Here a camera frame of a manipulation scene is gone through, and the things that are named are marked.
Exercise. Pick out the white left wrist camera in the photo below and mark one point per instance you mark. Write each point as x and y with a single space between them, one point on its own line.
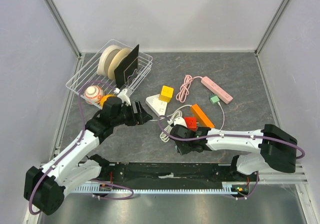
124 95

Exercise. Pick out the orange power strip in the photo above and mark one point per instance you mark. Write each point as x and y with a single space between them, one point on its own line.
201 117

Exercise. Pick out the pink power strip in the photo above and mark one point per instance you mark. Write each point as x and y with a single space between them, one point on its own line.
216 89

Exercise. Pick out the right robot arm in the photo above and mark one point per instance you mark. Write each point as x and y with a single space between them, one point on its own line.
270 147

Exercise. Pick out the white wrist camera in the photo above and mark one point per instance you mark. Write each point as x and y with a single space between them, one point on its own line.
177 121
124 95

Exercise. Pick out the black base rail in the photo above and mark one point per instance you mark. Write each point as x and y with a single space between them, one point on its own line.
143 175

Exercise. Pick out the black square board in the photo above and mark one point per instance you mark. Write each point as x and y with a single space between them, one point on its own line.
127 67

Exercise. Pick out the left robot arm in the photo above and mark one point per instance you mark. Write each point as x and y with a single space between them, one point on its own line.
47 187

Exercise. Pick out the beige round plate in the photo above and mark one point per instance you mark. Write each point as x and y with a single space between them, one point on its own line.
121 55

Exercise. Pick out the green plug adapter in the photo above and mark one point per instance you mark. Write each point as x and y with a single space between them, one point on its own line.
214 99

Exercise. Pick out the red cube plug adapter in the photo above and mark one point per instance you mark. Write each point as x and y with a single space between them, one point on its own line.
191 123

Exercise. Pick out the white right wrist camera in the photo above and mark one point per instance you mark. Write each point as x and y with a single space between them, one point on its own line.
177 121

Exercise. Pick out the white orange striped ball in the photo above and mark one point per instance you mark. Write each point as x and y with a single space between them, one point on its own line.
93 94

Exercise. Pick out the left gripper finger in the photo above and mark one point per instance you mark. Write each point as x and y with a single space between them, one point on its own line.
139 110
144 118

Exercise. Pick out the yellow cube plug adapter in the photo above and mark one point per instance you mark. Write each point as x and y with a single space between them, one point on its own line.
166 93

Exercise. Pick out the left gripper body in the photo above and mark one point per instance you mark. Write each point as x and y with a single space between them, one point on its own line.
127 117

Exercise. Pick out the white wire dish rack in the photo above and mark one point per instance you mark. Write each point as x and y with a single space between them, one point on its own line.
87 75

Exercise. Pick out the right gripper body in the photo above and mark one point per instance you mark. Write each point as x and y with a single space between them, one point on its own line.
183 148

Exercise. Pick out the slotted cable duct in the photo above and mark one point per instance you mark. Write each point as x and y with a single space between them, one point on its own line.
96 188

